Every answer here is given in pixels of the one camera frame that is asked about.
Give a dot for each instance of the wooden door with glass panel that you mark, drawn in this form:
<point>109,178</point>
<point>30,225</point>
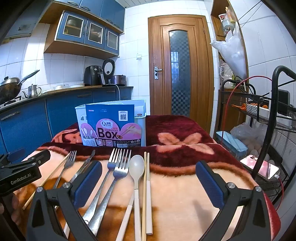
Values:
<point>198,69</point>

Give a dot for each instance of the black air fryer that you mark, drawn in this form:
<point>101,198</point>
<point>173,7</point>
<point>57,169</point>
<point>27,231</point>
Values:
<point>91,75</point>

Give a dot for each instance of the blue ceiling cabinets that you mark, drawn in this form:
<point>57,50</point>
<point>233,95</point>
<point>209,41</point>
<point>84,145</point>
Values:
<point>92,5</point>

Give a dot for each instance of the white power strip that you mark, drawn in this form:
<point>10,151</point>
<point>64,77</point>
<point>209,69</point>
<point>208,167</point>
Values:
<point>266,113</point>

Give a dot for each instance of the steel kettle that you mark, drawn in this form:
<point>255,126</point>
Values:
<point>33,91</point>

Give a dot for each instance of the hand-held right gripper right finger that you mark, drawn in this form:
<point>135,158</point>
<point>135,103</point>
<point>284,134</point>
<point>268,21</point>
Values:
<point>209,184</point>

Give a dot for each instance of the white wall switch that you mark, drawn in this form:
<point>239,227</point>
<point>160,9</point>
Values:
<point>139,56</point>

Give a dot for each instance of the range hood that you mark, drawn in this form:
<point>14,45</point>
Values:
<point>23,25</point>

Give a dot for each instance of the pink smartphone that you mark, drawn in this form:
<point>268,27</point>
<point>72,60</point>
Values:
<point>261,166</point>

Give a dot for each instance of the white plastic bag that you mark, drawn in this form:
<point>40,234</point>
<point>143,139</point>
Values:
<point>233,53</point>

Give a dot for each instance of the rice cooker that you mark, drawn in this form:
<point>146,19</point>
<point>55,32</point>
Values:
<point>116,80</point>

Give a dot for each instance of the small steel fork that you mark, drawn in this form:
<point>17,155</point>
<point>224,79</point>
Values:
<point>70,160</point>

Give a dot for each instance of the person's left hand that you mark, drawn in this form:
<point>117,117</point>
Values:
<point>15,204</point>

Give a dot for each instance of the black power adapter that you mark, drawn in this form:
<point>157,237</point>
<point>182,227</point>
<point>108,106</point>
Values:
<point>283,99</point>

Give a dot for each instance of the wooden shelf unit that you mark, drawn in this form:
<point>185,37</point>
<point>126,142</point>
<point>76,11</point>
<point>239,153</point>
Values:
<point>229,106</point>

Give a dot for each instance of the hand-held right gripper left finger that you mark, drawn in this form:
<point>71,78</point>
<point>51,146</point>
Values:
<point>89,183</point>

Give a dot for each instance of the plastic bag of eggs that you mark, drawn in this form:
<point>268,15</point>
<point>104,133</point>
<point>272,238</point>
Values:
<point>245,133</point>

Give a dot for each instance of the blue kitchen base cabinets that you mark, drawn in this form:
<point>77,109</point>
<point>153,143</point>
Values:
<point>25,125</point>

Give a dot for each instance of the clear plastic pitcher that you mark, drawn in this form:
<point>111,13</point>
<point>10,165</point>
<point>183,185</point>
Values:
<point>225,74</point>

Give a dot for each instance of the steel wok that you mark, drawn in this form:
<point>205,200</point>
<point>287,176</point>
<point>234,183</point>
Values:
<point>9,89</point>

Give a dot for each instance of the beige plastic spoon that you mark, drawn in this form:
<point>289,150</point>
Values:
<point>137,165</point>

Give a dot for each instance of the red and peach floral blanket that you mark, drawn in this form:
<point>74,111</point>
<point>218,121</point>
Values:
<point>185,208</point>

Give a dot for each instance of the thin wooden chopstick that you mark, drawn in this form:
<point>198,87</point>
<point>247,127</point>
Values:
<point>145,185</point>
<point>46,179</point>

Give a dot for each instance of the large steel fork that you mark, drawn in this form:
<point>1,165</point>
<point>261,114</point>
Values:
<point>113,163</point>
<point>121,171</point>

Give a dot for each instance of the light blue lidded container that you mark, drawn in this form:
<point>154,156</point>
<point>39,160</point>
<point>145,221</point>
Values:
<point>231,143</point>

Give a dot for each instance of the light blue utensil holder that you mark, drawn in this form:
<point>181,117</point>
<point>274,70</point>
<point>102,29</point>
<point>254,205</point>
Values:
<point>81,113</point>

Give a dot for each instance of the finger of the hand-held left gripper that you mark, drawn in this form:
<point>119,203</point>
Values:
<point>39,157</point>

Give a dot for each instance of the blue glass-door wall cabinet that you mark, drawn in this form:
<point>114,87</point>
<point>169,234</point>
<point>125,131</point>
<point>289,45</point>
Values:
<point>69,41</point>

